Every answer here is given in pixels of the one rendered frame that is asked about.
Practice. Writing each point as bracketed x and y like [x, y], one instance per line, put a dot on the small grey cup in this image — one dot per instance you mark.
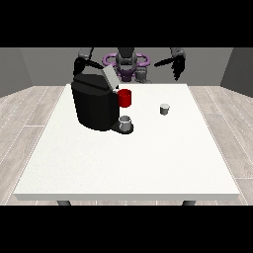
[125, 123]

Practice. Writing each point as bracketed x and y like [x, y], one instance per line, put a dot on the grey robot trunk purple rings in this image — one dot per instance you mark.
[126, 62]

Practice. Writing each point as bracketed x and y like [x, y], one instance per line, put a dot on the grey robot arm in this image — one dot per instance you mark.
[85, 52]
[178, 52]

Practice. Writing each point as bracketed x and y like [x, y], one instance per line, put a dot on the dark table leg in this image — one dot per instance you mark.
[64, 202]
[189, 202]

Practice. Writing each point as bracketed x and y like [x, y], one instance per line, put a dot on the pale grey machine lid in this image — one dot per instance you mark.
[110, 76]

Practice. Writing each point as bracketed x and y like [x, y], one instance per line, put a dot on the black coffee machine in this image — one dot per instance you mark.
[94, 105]

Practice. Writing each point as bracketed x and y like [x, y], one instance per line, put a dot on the small grey coffee pod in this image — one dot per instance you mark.
[164, 109]

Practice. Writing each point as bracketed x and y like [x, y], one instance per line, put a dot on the red pod holder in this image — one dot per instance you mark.
[125, 98]

